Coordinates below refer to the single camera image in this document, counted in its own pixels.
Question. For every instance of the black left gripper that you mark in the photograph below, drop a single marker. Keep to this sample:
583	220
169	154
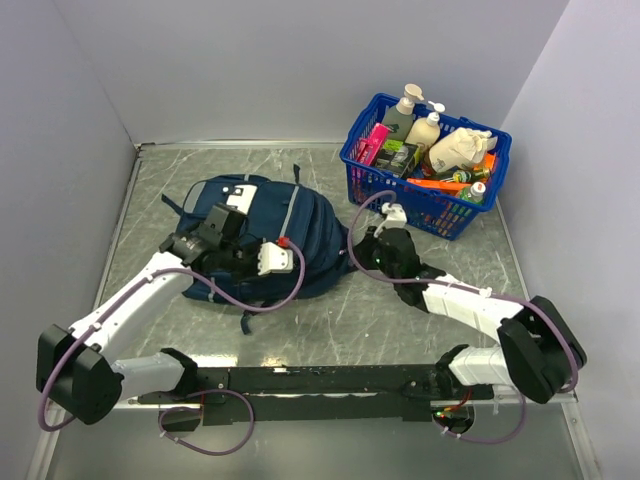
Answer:
254	246

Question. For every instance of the grey-green pump bottle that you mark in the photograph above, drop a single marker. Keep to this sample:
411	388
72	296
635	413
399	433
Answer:
399	118

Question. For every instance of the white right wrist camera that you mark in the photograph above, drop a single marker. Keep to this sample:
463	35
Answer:
394	217

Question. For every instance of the beige cloth bag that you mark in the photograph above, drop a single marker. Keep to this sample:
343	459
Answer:
464	148

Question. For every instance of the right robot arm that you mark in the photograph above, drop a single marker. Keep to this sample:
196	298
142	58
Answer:
528	355

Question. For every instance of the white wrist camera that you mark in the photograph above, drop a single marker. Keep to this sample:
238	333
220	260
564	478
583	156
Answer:
394	217
275	257

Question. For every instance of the cream pump bottle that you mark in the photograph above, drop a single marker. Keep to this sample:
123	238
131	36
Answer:
425	131

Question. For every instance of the aluminium frame rail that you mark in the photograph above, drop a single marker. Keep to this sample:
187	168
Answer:
89	388

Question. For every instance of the dark glass bottle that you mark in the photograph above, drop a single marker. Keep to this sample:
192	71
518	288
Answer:
464	176

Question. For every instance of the green drink bottle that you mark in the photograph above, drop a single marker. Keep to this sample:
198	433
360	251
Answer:
473	193

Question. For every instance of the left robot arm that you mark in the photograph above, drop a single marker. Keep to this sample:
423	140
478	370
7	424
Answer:
105	345

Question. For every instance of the pink box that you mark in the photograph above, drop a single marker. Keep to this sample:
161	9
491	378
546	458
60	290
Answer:
368	147

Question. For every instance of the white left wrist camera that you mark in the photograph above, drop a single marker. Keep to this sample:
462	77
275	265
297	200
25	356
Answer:
275	257

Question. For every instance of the black green box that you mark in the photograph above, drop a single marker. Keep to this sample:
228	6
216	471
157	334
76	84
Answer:
398	158

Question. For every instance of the blue plastic basket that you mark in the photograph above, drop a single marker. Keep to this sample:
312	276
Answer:
430	210

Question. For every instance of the navy blue student backpack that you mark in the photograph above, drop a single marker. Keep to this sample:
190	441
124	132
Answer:
276	209

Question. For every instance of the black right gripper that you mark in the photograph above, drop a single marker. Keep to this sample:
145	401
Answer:
363	250

